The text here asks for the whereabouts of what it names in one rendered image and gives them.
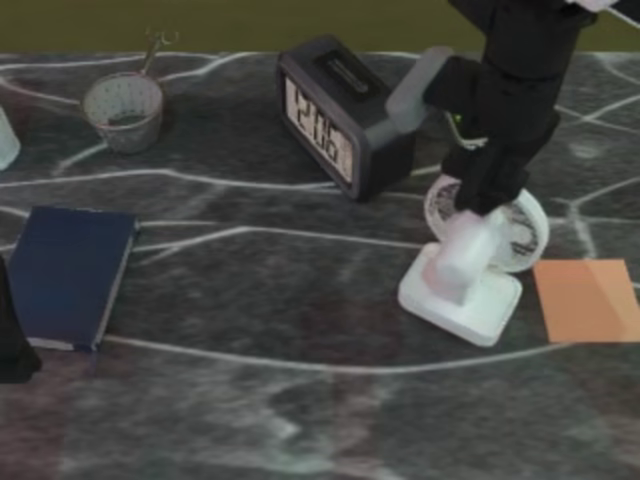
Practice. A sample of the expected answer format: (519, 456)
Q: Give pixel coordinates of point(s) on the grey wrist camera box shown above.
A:
(412, 95)

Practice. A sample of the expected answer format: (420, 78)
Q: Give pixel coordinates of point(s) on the black digital alarm clock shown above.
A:
(345, 120)

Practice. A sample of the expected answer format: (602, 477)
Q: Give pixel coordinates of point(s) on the small white fan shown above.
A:
(465, 285)

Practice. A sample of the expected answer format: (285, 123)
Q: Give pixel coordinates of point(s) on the translucent white cup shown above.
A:
(6, 137)

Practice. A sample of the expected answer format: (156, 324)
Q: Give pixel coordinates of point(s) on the dark blue book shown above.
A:
(70, 275)

